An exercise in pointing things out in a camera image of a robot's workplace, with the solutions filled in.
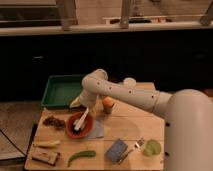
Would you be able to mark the green chili pepper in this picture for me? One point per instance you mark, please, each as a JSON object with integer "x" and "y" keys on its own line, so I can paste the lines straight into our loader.
{"x": 86, "y": 153}

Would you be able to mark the silver fork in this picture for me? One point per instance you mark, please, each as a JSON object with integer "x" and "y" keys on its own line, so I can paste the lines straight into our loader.
{"x": 138, "y": 144}

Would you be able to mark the black brush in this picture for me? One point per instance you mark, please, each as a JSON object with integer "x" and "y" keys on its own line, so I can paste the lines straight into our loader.
{"x": 75, "y": 131}

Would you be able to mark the green cup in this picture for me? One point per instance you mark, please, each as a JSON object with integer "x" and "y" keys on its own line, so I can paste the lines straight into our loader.
{"x": 152, "y": 148}

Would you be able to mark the yellow banana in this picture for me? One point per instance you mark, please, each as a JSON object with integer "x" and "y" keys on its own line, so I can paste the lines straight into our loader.
{"x": 47, "y": 144}

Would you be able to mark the brown rectangular block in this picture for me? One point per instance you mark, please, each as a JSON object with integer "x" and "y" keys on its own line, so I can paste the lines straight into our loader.
{"x": 46, "y": 156}

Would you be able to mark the light blue cloth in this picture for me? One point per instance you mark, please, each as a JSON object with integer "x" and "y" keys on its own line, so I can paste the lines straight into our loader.
{"x": 97, "y": 130}

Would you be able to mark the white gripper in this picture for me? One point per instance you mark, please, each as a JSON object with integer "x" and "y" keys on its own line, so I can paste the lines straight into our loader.
{"x": 88, "y": 100}

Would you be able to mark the blue sponge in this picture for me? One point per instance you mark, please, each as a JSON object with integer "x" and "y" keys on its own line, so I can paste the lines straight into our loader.
{"x": 116, "y": 150}

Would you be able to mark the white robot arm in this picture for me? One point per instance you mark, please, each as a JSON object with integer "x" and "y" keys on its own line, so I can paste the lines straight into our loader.
{"x": 188, "y": 116}

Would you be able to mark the green plastic tray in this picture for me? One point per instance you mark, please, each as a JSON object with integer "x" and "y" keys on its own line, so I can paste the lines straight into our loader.
{"x": 60, "y": 90}

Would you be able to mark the brown grape bunch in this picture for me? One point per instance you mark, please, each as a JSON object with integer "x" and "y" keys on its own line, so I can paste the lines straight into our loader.
{"x": 55, "y": 122}

